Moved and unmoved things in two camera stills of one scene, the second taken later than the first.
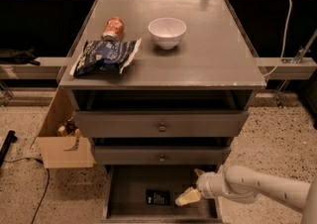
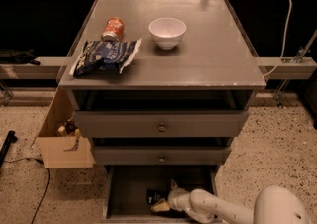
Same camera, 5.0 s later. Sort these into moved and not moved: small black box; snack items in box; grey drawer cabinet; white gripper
Moved: white gripper
Not moved: small black box; grey drawer cabinet; snack items in box
